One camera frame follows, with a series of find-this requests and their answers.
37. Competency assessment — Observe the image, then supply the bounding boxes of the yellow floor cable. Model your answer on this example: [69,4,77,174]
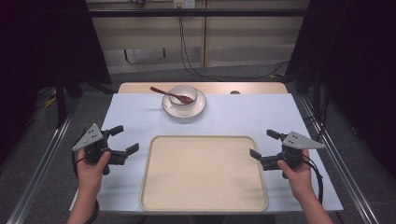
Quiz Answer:
[42,89,59,108]

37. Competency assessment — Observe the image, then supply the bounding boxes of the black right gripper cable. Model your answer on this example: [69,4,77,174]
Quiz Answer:
[300,154,325,206]

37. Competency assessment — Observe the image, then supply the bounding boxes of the metal frame rail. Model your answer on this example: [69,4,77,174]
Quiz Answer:
[300,95,380,224]
[6,114,75,224]

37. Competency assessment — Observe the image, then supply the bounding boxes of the black stand post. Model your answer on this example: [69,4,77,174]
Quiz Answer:
[53,69,68,129]

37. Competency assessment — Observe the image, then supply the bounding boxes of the pale blue table mat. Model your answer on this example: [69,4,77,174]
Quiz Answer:
[68,92,345,215]

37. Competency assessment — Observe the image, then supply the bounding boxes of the person's left hand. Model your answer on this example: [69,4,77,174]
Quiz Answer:
[75,147,112,200]

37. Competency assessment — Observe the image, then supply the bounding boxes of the black floor cables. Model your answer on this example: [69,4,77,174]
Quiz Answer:
[177,15,291,80]

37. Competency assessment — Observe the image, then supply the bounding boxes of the person's right hand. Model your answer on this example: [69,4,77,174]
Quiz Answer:
[276,148,314,203]

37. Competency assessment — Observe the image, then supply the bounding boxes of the beige tray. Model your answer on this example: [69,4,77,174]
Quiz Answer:
[139,134,269,214]

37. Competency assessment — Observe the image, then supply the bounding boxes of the white wall socket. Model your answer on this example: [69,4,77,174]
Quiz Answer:
[173,0,197,9]

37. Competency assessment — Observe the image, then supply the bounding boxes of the black horizontal bar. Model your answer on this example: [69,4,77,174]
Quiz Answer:
[88,7,308,19]

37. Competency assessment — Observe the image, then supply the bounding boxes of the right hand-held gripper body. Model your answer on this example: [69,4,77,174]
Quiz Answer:
[279,131,327,180]

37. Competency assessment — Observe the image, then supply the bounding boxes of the brown wooden spoon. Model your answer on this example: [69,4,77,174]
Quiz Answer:
[149,86,195,105]

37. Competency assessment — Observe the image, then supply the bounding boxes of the white bowl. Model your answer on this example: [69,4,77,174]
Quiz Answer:
[167,84,199,108]

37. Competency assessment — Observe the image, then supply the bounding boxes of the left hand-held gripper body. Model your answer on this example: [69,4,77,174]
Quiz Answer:
[72,123,112,175]

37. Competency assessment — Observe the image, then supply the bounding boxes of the white plate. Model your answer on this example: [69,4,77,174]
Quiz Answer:
[161,88,207,120]

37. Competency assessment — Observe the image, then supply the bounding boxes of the black curtain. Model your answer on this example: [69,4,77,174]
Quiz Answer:
[284,0,396,178]
[0,0,112,162]

